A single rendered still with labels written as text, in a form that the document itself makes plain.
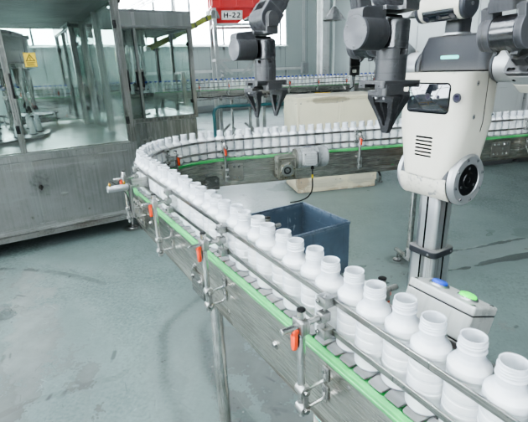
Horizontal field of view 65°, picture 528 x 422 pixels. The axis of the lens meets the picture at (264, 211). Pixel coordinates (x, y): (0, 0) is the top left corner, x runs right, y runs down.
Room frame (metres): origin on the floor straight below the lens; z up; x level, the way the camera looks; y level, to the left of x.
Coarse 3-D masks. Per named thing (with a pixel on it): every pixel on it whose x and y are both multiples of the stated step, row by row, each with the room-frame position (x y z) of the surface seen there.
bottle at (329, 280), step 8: (328, 256) 0.75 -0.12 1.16; (328, 264) 0.71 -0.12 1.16; (336, 264) 0.71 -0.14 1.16; (328, 272) 0.71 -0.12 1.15; (336, 272) 0.71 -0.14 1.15; (320, 280) 0.72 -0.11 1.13; (328, 280) 0.71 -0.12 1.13; (336, 280) 0.71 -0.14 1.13; (320, 288) 0.71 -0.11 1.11; (328, 288) 0.70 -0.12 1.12; (336, 288) 0.70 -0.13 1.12; (336, 296) 0.70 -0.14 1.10; (336, 312) 0.70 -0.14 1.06; (336, 320) 0.70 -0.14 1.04
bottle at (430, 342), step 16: (432, 320) 0.54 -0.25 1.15; (416, 336) 0.53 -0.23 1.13; (432, 336) 0.51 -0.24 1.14; (416, 352) 0.51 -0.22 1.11; (432, 352) 0.50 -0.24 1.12; (448, 352) 0.50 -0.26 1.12; (416, 368) 0.51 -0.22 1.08; (416, 384) 0.51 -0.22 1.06; (432, 384) 0.50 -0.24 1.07; (416, 400) 0.51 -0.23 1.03; (432, 400) 0.50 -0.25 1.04
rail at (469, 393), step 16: (192, 224) 1.29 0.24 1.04; (256, 272) 0.92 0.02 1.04; (288, 272) 0.80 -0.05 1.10; (272, 288) 0.85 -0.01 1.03; (336, 304) 0.66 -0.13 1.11; (336, 336) 0.66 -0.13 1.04; (384, 336) 0.56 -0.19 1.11; (384, 368) 0.56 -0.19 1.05; (432, 368) 0.48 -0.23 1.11; (400, 384) 0.53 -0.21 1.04; (464, 384) 0.44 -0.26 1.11; (480, 400) 0.42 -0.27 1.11; (448, 416) 0.46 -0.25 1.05; (496, 416) 0.40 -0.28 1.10; (512, 416) 0.39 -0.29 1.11
